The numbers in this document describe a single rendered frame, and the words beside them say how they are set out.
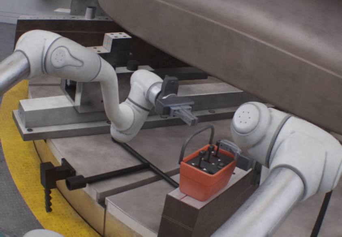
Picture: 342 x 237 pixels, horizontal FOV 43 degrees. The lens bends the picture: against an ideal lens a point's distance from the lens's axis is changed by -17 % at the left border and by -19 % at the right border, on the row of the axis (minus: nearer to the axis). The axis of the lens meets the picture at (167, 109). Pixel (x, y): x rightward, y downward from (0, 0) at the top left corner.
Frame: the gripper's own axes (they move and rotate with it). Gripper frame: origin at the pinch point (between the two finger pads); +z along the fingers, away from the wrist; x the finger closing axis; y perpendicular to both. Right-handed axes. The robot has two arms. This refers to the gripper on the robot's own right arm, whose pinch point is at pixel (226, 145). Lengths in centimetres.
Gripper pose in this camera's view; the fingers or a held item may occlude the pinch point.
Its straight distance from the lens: 174.5
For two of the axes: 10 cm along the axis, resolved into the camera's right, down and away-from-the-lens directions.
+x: -5.8, 2.4, -7.7
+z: -8.0, -3.6, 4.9
